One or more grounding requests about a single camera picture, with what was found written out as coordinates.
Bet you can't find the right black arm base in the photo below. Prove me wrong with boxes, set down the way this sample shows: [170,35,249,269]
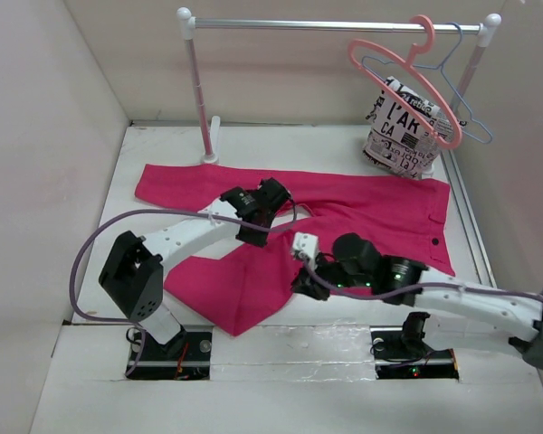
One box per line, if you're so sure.
[370,326,460,381]

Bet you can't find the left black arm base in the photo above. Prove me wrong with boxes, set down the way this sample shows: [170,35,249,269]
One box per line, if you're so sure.
[126,325,213,381]

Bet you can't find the white metal clothes rack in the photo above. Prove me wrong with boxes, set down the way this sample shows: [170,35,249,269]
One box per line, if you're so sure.
[176,6,502,177]

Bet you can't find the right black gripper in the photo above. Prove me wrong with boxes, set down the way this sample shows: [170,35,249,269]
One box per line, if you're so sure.
[290,250,372,301]

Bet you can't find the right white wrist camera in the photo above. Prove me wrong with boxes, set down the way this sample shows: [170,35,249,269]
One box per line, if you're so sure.
[291,231,319,267]

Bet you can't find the black white printed garment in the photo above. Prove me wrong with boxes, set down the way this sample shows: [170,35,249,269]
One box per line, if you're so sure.
[362,76,453,179]

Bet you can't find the pink trousers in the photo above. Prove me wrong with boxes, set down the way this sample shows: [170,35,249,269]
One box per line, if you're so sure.
[135,165,453,336]

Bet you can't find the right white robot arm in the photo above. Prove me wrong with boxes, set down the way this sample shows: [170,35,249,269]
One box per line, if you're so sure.
[291,232,543,371]

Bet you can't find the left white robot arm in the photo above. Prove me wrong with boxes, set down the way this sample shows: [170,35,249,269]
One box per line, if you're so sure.
[99,178,295,359]

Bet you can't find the blue wire hanger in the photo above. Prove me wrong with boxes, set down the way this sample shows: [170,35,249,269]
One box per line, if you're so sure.
[348,14,501,150]

